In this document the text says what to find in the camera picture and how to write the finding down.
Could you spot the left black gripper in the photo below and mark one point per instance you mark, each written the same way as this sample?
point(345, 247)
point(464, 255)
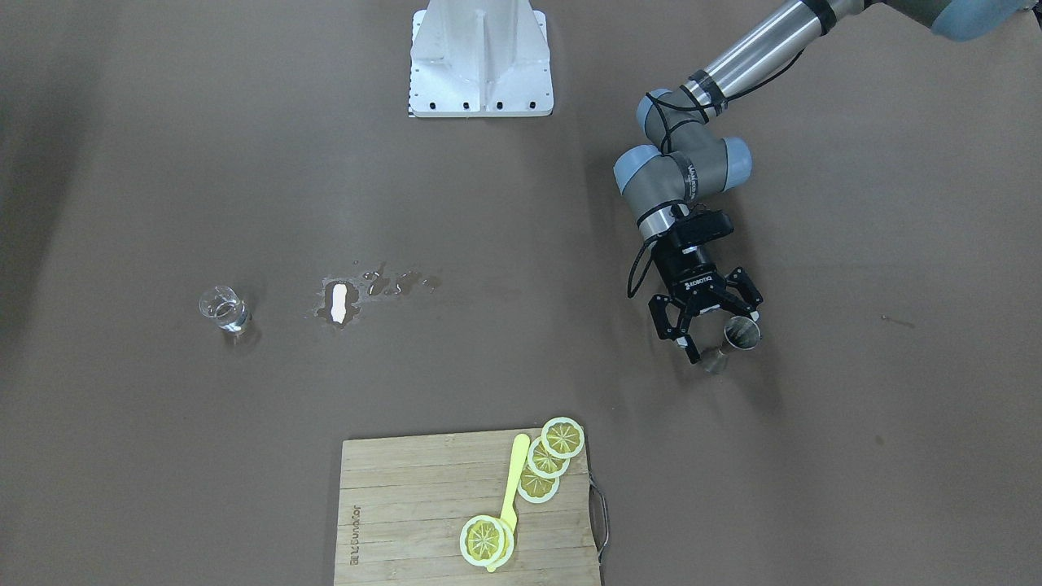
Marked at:
point(690, 274)

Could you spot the steel jigger measuring cup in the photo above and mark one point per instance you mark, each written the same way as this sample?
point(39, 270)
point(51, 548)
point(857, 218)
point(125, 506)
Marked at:
point(740, 334)

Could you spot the small glass cup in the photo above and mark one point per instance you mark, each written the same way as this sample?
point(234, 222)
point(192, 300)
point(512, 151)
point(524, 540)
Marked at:
point(223, 307)

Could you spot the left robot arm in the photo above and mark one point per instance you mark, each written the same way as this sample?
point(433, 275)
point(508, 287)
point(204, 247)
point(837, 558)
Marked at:
point(954, 170)

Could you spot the lemon slice middle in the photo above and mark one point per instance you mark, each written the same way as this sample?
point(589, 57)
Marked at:
point(544, 464)

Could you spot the lemon slice inner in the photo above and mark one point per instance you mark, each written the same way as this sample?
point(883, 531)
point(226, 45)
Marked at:
point(535, 489)

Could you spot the lemon slice on knife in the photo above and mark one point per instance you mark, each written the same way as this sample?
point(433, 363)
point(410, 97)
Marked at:
point(486, 542)

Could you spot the wooden cutting board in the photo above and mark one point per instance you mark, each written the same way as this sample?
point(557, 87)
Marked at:
point(404, 501)

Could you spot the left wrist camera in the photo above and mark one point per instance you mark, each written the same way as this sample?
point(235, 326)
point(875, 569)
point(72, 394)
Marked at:
point(698, 229)

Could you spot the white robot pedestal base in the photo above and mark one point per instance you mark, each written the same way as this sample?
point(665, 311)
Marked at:
point(479, 59)

